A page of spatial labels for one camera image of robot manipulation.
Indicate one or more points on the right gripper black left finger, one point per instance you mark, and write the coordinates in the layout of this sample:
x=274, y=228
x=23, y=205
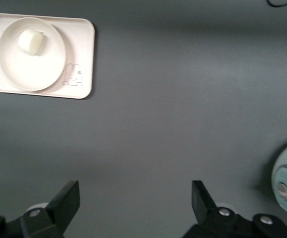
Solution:
x=64, y=205

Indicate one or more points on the small white steamed bun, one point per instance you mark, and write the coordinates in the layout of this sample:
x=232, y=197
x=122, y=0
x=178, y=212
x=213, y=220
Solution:
x=30, y=42

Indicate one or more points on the pale green electric pot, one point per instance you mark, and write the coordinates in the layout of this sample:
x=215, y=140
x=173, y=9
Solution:
x=284, y=158

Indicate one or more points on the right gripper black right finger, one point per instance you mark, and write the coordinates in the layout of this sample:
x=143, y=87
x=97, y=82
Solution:
x=202, y=205

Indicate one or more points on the round cream plate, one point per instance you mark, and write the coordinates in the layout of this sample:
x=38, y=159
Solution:
x=21, y=72

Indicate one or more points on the cream rabbit print tray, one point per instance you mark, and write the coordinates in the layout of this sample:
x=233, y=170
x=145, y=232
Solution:
x=81, y=49

